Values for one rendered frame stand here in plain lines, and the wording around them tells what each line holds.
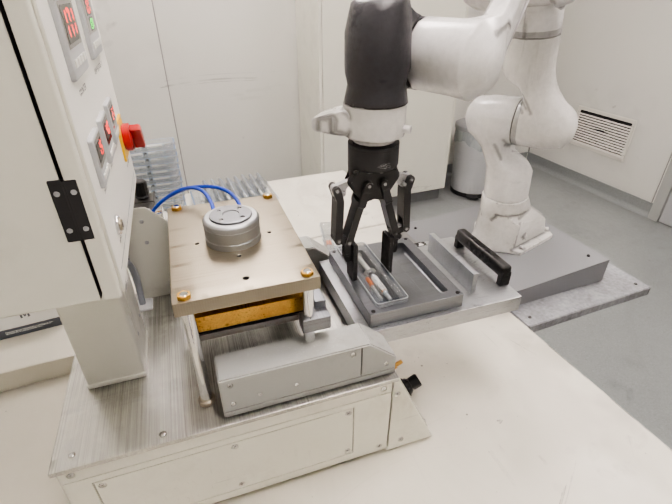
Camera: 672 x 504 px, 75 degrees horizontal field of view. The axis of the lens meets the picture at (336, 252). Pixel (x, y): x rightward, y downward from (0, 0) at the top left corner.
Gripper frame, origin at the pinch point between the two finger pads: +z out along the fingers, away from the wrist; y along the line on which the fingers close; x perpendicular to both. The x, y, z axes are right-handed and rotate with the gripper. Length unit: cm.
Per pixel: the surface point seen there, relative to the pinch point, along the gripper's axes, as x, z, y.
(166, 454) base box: -17.0, 12.2, -35.6
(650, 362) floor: 28, 105, 149
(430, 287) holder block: -5.2, 5.1, 9.2
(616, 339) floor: 44, 105, 148
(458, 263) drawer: -3.3, 2.8, 15.6
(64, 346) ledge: 23, 23, -57
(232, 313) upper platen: -10.3, -2.9, -24.1
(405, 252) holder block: 6.4, 5.0, 10.4
